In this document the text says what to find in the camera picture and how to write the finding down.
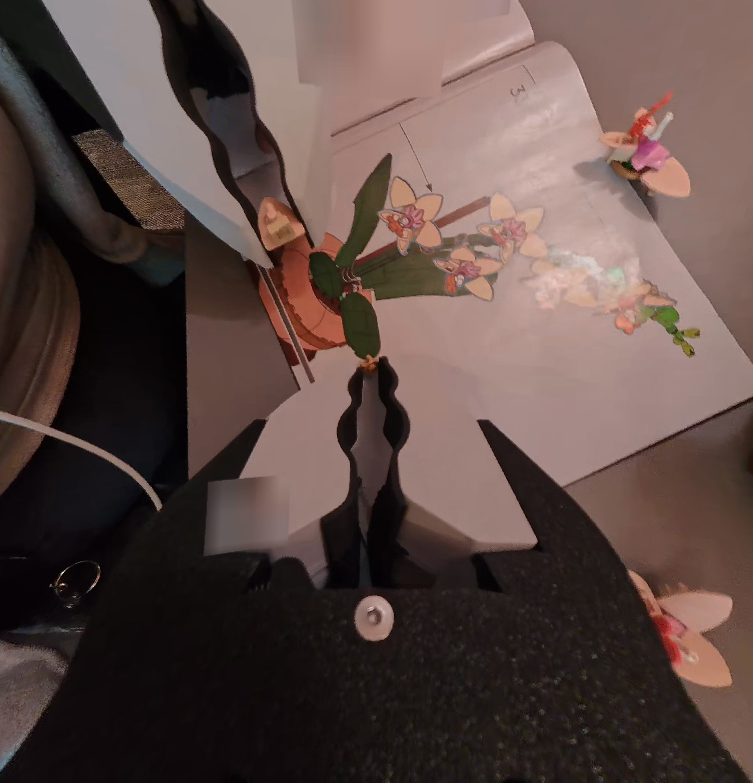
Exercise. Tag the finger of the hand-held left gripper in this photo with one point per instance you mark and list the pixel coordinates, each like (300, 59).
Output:
(125, 73)
(306, 159)

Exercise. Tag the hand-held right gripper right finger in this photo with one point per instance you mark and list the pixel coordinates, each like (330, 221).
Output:
(450, 477)

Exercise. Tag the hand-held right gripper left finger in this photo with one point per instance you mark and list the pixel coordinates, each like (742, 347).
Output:
(309, 440)

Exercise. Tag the beige toy petal piece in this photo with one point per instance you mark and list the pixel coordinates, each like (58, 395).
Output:
(278, 223)

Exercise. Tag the small gold toy piece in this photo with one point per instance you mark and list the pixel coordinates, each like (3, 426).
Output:
(369, 364)

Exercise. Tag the grey desk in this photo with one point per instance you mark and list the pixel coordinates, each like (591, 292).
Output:
(688, 520)

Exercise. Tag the flower instruction booklet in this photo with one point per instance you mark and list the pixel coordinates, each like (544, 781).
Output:
(535, 397)

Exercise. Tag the dark pants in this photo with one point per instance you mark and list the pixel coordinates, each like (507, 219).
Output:
(119, 367)

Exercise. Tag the person in grey hoodie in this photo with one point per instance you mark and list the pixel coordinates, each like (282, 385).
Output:
(21, 306)

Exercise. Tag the toy brick orchid flower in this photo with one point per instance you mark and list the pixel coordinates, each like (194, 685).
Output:
(649, 153)
(694, 654)

